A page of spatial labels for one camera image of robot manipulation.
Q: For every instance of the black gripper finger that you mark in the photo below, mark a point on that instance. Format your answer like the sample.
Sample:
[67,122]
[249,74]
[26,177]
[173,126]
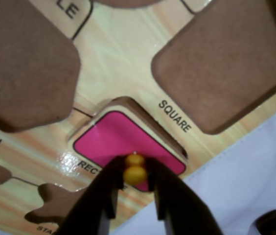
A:
[182,210]
[96,195]

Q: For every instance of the pink rectangle piece yellow pin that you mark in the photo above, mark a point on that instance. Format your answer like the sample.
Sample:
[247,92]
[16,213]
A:
[118,137]

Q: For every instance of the black rounded object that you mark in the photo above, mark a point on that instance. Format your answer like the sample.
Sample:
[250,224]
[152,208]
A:
[275,222]

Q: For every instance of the wooden shape puzzle board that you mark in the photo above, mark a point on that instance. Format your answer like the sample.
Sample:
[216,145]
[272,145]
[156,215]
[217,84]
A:
[118,61]

